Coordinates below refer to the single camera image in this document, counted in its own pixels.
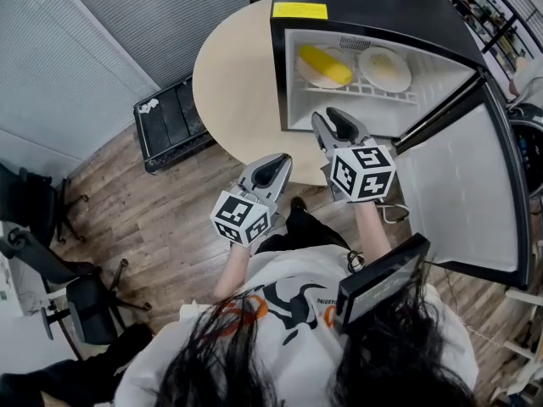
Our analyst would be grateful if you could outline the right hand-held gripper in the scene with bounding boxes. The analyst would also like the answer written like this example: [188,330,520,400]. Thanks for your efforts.
[311,107,398,204]

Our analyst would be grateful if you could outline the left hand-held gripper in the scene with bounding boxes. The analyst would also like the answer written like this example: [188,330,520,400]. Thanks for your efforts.
[209,153,294,248]

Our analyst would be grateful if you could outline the yellow corn cob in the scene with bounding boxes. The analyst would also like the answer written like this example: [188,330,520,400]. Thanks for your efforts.
[299,44,355,87]

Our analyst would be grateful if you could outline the black mini fridge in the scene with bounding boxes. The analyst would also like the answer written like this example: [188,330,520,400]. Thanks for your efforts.
[270,0,534,290]

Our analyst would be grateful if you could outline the person's left forearm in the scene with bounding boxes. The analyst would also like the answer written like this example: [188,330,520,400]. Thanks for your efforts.
[211,243,254,301]

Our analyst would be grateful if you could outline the person's right forearm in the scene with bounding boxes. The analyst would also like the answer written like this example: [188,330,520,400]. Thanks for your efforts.
[353,199,394,271]

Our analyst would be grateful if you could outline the empty white plate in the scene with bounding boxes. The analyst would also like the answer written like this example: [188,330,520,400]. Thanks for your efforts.
[296,45,355,90]

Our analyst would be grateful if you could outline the person's black trousers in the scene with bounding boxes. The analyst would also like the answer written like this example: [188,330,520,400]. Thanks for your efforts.
[254,196,354,254]

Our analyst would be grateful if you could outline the white plate with noodles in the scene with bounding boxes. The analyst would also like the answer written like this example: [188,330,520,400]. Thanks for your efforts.
[357,46,414,94]

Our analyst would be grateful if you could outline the round beige table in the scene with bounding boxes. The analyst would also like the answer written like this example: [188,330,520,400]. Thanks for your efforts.
[192,0,333,187]

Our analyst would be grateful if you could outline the black chest-mounted screen box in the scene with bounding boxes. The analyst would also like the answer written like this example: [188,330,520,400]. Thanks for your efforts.
[336,232,432,335]

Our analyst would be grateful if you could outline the person's white printed shirt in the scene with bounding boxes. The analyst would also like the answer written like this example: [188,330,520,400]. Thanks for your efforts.
[114,243,481,407]

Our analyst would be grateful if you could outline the black round seat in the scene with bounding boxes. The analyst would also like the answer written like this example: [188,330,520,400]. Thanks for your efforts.
[507,103,543,195]

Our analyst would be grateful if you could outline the white shelf rack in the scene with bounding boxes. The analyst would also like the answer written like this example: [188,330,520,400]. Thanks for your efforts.
[443,0,543,74]

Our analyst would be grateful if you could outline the white desk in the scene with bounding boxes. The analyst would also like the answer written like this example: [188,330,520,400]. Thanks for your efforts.
[0,221,27,318]

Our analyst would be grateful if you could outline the white frame stand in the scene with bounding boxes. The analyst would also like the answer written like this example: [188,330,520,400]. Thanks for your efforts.
[502,288,543,402]

